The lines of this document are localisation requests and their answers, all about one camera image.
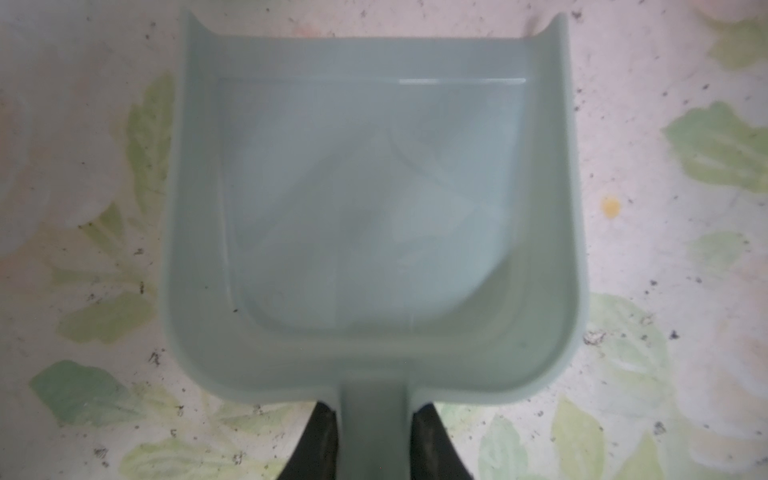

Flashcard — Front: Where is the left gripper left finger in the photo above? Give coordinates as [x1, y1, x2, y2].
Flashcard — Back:
[277, 402, 339, 480]

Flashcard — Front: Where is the grey-blue dustpan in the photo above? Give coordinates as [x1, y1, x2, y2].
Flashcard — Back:
[160, 11, 589, 479]

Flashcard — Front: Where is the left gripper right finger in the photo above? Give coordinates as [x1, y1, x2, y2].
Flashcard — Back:
[410, 403, 473, 480]

